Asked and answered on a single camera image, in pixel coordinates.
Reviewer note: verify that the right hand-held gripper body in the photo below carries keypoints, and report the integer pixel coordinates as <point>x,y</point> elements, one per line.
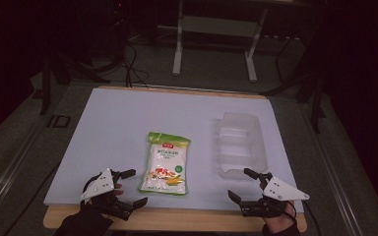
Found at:
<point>281,190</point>

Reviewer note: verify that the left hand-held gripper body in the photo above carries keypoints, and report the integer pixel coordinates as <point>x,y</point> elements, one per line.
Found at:
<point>99,187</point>

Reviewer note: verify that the clear plastic tray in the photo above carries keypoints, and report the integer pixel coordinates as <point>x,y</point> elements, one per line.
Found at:
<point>241,144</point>

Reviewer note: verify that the green and white snack bag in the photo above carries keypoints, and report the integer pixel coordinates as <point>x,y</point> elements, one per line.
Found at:
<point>165,164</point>

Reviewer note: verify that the person's left hand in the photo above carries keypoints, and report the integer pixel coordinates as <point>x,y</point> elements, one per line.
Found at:
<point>118,192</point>

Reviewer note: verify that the person's right hand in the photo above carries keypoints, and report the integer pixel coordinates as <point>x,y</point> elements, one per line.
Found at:
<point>277,222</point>

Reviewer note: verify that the white paper sheet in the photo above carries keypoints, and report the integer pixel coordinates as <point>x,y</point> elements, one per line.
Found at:
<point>128,114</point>

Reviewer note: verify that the black floor socket box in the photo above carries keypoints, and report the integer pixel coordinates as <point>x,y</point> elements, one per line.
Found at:
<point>59,121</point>

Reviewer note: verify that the white metal stand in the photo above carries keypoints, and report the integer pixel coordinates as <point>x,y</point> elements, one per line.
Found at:
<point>216,26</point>

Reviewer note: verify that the aluminium rail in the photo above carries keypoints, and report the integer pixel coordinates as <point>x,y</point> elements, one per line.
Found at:
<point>334,170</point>
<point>10,177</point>

